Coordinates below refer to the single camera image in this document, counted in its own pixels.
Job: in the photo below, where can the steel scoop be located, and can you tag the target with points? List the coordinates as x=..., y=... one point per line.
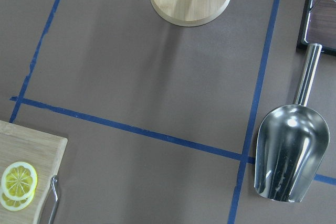
x=291, y=142

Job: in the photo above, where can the bamboo cutting board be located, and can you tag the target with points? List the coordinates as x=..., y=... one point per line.
x=30, y=161

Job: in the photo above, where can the lemon slice lower bottom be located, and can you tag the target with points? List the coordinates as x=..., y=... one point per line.
x=15, y=205

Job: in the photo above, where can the black wooden tray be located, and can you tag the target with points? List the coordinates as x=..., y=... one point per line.
x=318, y=26

